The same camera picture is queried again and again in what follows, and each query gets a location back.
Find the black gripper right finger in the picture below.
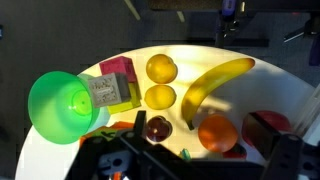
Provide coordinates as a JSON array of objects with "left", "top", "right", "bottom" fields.
[{"left": 245, "top": 111, "right": 283, "bottom": 161}]

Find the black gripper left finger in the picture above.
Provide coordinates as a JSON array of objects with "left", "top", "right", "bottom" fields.
[{"left": 133, "top": 110, "right": 148, "bottom": 138}]

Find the toy orange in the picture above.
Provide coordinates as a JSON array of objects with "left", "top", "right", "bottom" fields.
[{"left": 197, "top": 114, "right": 239, "bottom": 154}]

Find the red toy apple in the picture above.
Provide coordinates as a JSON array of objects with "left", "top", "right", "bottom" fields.
[{"left": 241, "top": 110, "right": 293, "bottom": 148}]

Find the dark purple toy plum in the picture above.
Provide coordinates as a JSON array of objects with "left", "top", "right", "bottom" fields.
[{"left": 146, "top": 115, "right": 174, "bottom": 143}]

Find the toy lemon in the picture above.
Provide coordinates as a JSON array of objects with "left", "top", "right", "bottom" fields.
[{"left": 144, "top": 84, "right": 177, "bottom": 111}]

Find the toy strawberry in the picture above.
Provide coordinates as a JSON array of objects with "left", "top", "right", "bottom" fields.
[{"left": 222, "top": 143, "right": 248, "bottom": 160}]

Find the round yellow toy fruit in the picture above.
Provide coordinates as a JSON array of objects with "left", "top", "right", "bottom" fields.
[{"left": 145, "top": 53, "right": 179, "bottom": 85}]

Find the toy banana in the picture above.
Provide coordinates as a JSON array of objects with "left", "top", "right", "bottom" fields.
[{"left": 180, "top": 57, "right": 256, "bottom": 131}]

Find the yellow-green foam cube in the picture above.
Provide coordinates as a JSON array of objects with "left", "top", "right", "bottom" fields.
[{"left": 106, "top": 81, "right": 143, "bottom": 115}]

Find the orange soft number cube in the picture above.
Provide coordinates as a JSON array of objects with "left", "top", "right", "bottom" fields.
[{"left": 79, "top": 121, "right": 135, "bottom": 146}]

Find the grey patterned cube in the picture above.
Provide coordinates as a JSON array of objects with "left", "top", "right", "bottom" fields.
[{"left": 87, "top": 72, "right": 132, "bottom": 109}]

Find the small teal block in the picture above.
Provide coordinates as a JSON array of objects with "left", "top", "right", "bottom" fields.
[{"left": 179, "top": 148, "right": 193, "bottom": 162}]

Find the pink foam cube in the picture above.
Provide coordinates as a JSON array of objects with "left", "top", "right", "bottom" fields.
[{"left": 99, "top": 55, "right": 138, "bottom": 84}]

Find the green plastic bowl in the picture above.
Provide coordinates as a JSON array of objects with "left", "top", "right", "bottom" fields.
[{"left": 27, "top": 70, "right": 101, "bottom": 145}]

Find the black equipment rack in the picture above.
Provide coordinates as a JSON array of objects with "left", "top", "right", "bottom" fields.
[{"left": 143, "top": 0, "right": 271, "bottom": 48}]

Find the black tripod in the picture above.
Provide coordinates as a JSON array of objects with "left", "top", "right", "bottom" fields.
[{"left": 283, "top": 11, "right": 320, "bottom": 66}]

